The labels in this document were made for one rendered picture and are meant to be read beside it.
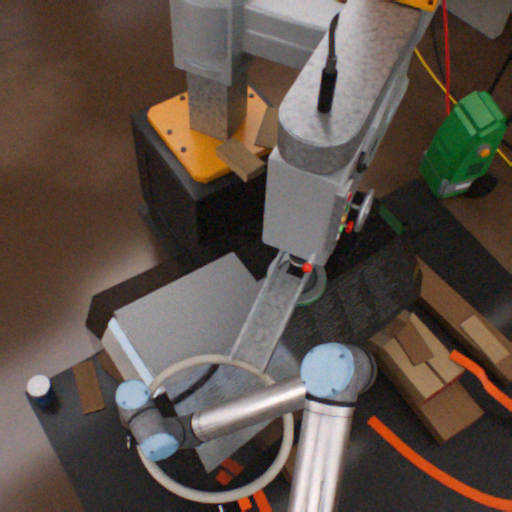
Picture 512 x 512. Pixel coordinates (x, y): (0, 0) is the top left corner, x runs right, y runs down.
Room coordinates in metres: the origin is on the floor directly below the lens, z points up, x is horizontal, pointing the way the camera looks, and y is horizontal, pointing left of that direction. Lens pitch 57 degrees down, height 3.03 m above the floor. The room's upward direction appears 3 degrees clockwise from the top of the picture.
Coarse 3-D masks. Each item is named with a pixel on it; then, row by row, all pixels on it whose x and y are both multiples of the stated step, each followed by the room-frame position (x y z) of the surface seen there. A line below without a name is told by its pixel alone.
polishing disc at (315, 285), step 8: (288, 256) 1.39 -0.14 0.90; (272, 264) 1.35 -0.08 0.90; (280, 264) 1.35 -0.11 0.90; (288, 264) 1.35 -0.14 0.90; (312, 272) 1.33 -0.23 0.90; (320, 272) 1.33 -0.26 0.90; (312, 280) 1.29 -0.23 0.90; (320, 280) 1.29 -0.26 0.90; (304, 288) 1.26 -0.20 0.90; (312, 288) 1.26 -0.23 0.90; (320, 288) 1.26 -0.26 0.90; (304, 296) 1.22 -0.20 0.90; (312, 296) 1.23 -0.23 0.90
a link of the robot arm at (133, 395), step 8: (128, 384) 0.70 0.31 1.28; (136, 384) 0.70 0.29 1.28; (144, 384) 0.70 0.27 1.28; (120, 392) 0.68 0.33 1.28; (128, 392) 0.68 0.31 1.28; (136, 392) 0.68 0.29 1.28; (144, 392) 0.68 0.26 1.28; (120, 400) 0.65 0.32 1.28; (128, 400) 0.65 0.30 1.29; (136, 400) 0.65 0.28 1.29; (144, 400) 0.66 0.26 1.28; (120, 408) 0.64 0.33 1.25; (128, 408) 0.63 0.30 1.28; (136, 408) 0.64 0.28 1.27; (128, 416) 0.62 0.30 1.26
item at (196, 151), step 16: (176, 96) 2.31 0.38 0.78; (256, 96) 2.33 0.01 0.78; (160, 112) 2.20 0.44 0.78; (176, 112) 2.20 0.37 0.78; (256, 112) 2.23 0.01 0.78; (160, 128) 2.10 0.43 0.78; (176, 128) 2.11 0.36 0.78; (240, 128) 2.13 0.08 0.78; (256, 128) 2.13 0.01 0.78; (176, 144) 2.01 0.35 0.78; (192, 144) 2.02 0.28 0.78; (208, 144) 2.02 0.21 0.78; (192, 160) 1.93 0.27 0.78; (208, 160) 1.93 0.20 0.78; (192, 176) 1.86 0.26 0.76; (208, 176) 1.84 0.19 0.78
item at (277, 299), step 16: (272, 272) 1.21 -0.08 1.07; (272, 288) 1.18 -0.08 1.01; (288, 288) 1.18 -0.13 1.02; (256, 304) 1.11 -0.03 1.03; (272, 304) 1.13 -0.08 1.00; (288, 304) 1.13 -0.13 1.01; (256, 320) 1.07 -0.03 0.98; (272, 320) 1.07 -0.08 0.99; (288, 320) 1.07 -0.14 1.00; (240, 336) 1.00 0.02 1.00; (256, 336) 1.02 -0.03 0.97; (272, 336) 1.02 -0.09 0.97; (240, 352) 0.97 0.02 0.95; (256, 352) 0.97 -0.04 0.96; (272, 352) 0.96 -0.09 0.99
